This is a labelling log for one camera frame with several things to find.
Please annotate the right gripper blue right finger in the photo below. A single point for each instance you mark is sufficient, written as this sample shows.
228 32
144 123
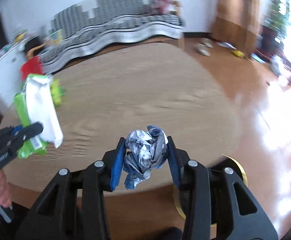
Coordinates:
239 214

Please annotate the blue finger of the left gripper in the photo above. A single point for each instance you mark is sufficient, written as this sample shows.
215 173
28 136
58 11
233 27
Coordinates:
12 130
26 133

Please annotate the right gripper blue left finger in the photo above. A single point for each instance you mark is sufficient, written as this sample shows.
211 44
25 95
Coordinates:
72 205

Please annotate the green wet wipes pack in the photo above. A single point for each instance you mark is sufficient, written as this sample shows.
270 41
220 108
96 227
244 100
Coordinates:
34 104

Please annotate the silver blue wrapper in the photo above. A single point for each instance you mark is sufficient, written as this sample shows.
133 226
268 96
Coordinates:
147 150

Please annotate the black gold trash bin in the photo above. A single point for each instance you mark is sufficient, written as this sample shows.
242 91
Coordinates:
181 198

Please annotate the white cabinet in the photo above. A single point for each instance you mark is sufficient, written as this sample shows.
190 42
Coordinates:
10 75

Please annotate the yellow popcorn snack bag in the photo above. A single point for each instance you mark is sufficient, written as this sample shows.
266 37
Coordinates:
57 92

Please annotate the red plastic kids chair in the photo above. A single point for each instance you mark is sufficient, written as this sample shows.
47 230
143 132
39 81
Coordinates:
32 66

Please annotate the colourful picture book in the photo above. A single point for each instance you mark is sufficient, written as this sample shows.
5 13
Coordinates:
56 37

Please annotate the yellow toy on floor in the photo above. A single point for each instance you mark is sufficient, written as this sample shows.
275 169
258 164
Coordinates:
238 53

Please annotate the grey slipper near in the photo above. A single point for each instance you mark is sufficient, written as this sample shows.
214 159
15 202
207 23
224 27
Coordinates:
202 49

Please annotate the grey slipper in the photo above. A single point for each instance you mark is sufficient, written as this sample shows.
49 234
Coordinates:
207 42
202 49

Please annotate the black white striped sofa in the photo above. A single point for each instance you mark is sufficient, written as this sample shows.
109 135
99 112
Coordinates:
91 25

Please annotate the grey slipper far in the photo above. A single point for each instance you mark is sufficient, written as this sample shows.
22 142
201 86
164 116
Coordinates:
207 42

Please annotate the potted plant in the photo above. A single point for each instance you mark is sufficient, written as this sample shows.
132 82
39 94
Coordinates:
275 24

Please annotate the pink cartoon cushion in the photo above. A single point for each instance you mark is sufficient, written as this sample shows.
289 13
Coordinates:
161 6

